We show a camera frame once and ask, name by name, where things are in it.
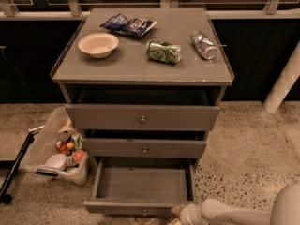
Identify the clear plastic bin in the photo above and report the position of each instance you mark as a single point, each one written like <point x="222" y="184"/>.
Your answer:
<point x="57" y="128"/>

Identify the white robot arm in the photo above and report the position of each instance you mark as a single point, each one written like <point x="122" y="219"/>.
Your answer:
<point x="286" y="207"/>

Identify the red snack packet in bin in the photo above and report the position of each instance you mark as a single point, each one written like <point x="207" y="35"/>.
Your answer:
<point x="62" y="148"/>

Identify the grey middle drawer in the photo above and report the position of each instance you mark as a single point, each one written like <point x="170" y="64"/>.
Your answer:
<point x="138" y="148"/>

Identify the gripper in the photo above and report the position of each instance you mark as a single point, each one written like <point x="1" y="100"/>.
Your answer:
<point x="189" y="212"/>

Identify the green soda can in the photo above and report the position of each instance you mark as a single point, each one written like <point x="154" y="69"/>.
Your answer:
<point x="163" y="51"/>

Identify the white cup in bin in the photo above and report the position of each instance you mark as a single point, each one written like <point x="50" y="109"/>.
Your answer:
<point x="57" y="162"/>

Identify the red apple in bin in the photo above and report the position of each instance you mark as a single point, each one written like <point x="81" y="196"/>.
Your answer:
<point x="77" y="157"/>

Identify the silver soda can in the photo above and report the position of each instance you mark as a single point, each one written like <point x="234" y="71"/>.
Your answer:
<point x="204" y="46"/>

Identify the grey drawer cabinet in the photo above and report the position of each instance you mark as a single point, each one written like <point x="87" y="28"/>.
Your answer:
<point x="128" y="76"/>

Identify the grey bottom drawer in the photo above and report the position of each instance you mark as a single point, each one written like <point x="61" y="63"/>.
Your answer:
<point x="141" y="186"/>

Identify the white paper bowl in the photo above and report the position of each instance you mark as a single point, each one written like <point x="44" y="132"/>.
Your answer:
<point x="98" y="45"/>

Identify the grey drawer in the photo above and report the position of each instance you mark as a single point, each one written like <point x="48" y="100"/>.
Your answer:
<point x="138" y="148"/>
<point x="142" y="117"/>
<point x="141" y="186"/>

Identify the grey top drawer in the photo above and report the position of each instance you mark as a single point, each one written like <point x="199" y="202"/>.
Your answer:
<point x="142" y="117"/>

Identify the blue chip bag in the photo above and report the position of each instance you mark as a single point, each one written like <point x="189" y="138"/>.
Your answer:
<point x="136" y="27"/>

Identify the black metal stand leg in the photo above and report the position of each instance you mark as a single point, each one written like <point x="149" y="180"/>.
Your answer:
<point x="13" y="166"/>

